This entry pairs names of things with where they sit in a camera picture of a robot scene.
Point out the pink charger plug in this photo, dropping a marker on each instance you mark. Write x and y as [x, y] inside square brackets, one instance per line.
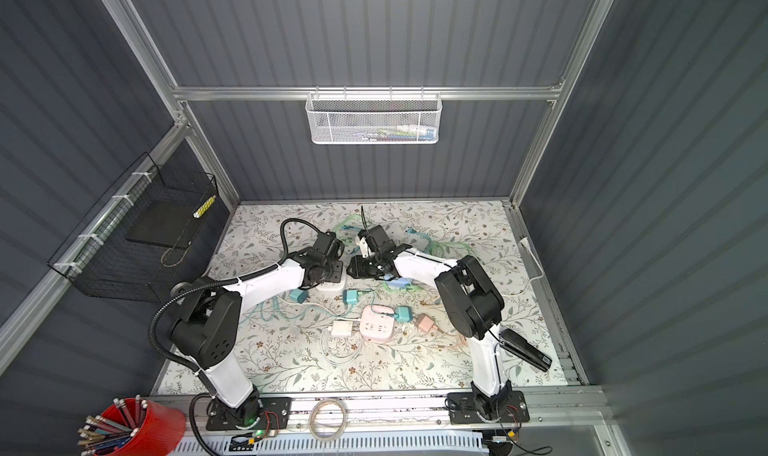
[424, 323]

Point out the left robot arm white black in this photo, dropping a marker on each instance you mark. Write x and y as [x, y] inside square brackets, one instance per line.
[198, 327]

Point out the white energy drink can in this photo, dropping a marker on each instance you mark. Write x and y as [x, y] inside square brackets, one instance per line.
[178, 289]

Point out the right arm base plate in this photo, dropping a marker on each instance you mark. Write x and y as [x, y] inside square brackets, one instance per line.
[466, 408]

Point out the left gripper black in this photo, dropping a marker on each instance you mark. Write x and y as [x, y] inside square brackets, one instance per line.
[338, 271]

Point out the clear tape roll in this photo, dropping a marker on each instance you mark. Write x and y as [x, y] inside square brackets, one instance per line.
[328, 420]

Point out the white wire mesh basket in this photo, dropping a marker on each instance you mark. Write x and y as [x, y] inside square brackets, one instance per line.
[386, 120]

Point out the pink power strip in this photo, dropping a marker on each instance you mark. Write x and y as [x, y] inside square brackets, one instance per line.
[377, 323]

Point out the black wire mesh basket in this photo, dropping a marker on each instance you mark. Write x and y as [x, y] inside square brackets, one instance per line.
[144, 240]

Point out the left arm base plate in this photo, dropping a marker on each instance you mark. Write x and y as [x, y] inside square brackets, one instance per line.
[267, 413]

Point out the red pencil cup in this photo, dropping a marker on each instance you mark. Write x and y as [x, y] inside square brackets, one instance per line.
[132, 426]

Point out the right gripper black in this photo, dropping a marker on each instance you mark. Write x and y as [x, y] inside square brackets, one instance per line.
[359, 272]

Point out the blue power strip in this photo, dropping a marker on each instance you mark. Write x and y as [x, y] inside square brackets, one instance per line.
[399, 284]

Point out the white charger plug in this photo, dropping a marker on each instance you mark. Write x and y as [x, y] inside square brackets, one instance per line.
[342, 329]

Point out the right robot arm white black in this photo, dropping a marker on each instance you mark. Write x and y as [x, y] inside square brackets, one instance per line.
[471, 301]

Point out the teal charger plug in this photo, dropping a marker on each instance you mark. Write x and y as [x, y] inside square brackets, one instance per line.
[298, 296]
[351, 297]
[403, 314]

